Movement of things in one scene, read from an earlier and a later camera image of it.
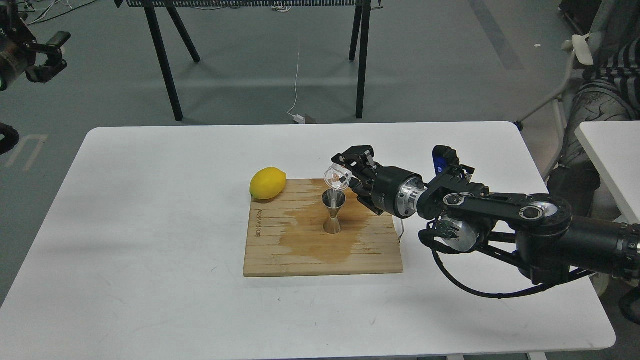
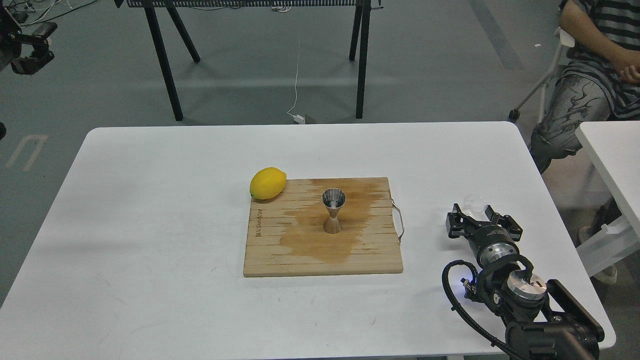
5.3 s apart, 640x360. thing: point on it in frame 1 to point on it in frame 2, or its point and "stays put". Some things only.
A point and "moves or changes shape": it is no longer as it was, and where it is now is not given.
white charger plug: [300, 119] stays put
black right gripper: [396, 188] to [489, 243]
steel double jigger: [333, 199] stays put
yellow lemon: [267, 183] stays put
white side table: [613, 147] stays put
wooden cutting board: [286, 237] stays put
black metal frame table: [359, 23] stays put
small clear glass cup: [337, 177] moves or changes shape
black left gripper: [14, 60] to [10, 40]
